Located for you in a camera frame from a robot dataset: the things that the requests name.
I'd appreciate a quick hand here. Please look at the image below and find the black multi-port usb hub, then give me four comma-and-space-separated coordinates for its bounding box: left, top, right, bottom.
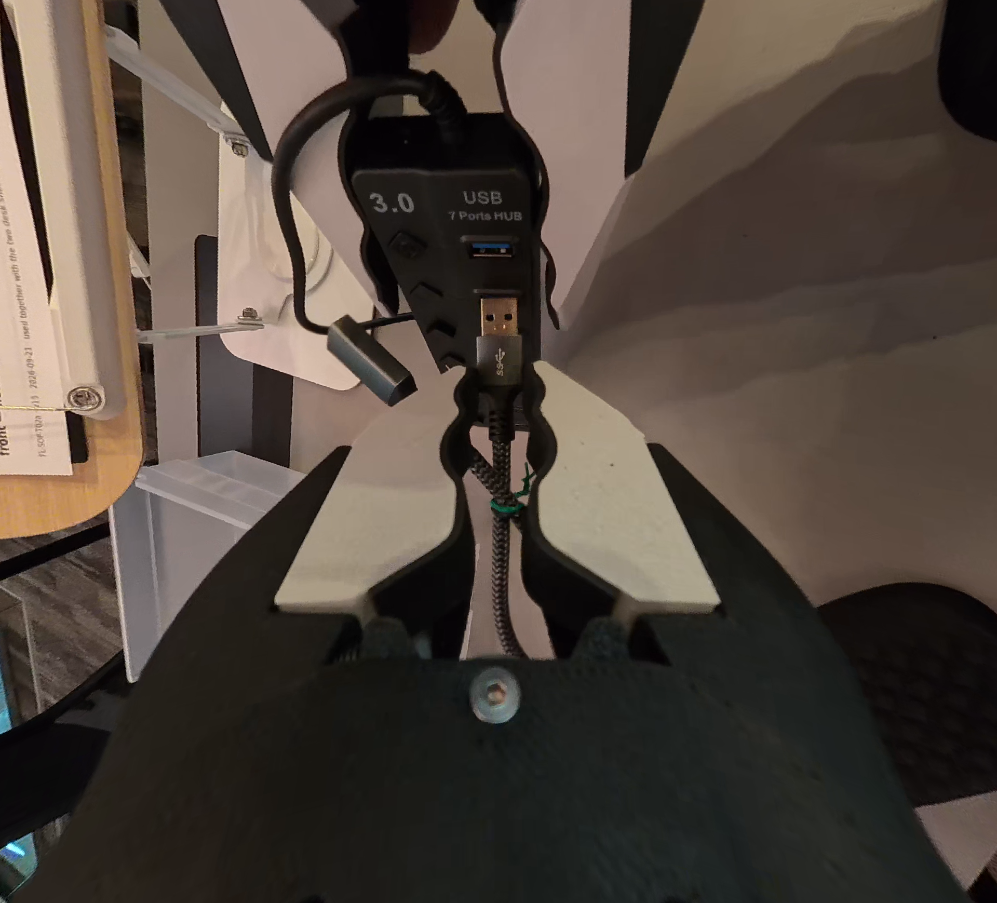
343, 110, 550, 430

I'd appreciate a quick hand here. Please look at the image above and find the instruction sheet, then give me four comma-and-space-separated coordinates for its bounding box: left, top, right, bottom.
0, 0, 75, 477

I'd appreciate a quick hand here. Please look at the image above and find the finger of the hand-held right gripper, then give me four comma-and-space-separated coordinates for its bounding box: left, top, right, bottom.
494, 0, 636, 331
198, 0, 408, 320

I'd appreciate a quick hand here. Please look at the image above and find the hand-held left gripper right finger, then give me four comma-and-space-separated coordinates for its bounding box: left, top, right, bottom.
520, 360, 721, 661

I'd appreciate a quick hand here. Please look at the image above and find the grey braided usb cable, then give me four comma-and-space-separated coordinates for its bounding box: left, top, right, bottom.
326, 294, 538, 661

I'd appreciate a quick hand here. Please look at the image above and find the person's right hand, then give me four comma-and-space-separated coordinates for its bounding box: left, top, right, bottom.
407, 0, 462, 57

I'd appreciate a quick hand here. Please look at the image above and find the white board ledge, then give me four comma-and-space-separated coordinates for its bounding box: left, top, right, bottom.
16, 0, 127, 423

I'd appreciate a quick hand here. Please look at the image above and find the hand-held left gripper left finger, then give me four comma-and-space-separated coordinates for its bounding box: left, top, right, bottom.
274, 366, 478, 661

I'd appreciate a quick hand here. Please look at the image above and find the dark cloth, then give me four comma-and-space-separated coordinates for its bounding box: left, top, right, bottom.
937, 0, 997, 141
816, 582, 997, 812

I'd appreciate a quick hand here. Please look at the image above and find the clear plastic bin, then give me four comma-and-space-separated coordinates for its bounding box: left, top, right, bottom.
109, 450, 306, 684

